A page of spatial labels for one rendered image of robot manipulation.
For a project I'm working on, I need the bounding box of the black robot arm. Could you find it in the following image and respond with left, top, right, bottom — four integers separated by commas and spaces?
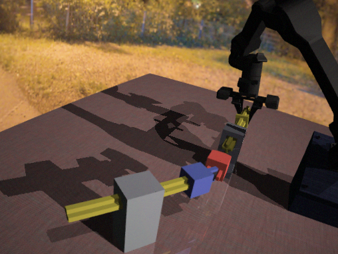
228, 0, 338, 172

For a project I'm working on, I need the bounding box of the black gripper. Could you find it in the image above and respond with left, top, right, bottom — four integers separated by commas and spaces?
216, 74, 279, 123

